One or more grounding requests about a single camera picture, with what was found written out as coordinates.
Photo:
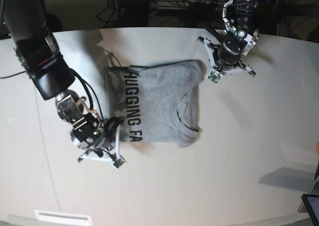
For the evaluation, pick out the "grey T-shirt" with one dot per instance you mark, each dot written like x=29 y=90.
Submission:
x=157 y=103

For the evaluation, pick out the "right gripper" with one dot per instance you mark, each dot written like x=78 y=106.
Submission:
x=108 y=142

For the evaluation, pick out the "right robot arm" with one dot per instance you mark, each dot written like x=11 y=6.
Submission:
x=39 y=54

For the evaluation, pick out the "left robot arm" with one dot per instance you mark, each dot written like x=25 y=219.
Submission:
x=240 y=36

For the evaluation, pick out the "white power strip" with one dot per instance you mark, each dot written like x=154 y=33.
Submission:
x=181 y=5

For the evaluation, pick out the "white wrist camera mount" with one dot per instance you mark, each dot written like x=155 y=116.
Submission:
x=216 y=74
x=115 y=163

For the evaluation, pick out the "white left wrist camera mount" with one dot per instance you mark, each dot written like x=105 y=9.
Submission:
x=216 y=74

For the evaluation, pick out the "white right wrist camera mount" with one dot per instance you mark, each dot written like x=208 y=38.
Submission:
x=115 y=163

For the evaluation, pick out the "black tablet screen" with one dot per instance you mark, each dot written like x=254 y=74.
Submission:
x=311 y=203

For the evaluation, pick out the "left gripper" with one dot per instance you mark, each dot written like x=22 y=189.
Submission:
x=227 y=54

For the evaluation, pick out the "white label on table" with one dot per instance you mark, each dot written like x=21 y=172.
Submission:
x=54 y=217

